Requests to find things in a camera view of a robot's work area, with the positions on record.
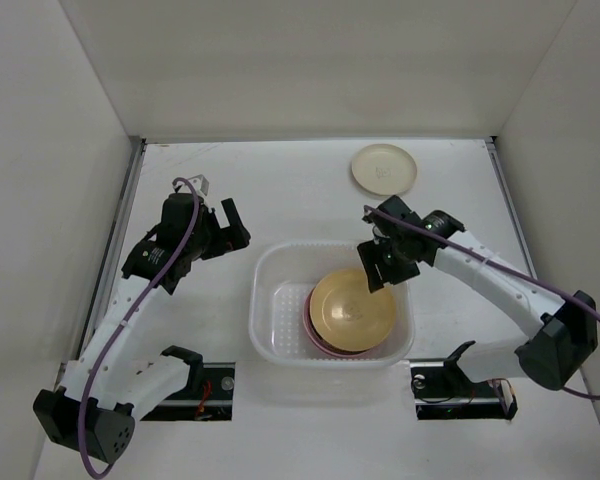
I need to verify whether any orange plate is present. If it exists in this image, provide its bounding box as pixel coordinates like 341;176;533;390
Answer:
308;268;398;355

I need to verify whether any cream plate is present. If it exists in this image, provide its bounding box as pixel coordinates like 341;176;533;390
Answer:
351;144;418;196

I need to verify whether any pink plate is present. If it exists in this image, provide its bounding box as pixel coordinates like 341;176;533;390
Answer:
303;290;367;359

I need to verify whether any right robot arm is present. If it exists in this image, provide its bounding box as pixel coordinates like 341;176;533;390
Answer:
358;196;598;395

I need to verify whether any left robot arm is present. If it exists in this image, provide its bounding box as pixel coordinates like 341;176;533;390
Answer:
33;193;251;466

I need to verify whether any white plastic bin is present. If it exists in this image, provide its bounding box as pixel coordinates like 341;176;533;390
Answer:
249;240;415;370

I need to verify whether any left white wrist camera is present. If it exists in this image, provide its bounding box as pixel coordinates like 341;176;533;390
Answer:
172;174;210;198

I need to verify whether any left aluminium rail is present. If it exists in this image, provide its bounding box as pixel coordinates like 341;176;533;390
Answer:
74;136;146;359

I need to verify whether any aluminium rail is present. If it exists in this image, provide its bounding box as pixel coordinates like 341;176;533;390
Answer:
74;136;146;359
485;137;537;279

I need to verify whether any right aluminium rail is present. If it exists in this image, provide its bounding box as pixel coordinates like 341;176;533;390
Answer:
485;137;537;279

